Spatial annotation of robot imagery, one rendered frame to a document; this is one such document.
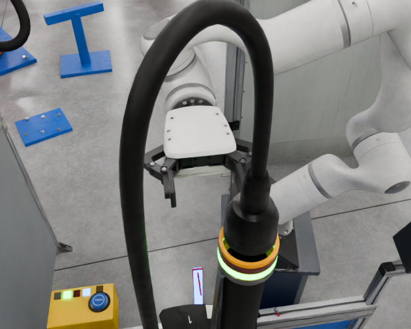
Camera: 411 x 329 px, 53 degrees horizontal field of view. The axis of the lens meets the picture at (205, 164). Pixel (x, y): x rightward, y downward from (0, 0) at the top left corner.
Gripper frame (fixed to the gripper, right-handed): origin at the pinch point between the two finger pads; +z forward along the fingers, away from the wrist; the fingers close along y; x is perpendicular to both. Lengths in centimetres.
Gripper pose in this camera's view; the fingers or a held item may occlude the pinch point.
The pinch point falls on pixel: (207, 191)
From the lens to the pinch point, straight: 53.5
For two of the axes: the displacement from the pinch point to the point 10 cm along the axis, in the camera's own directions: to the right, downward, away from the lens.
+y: -9.9, 1.0, -1.0
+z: 1.5, 7.0, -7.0
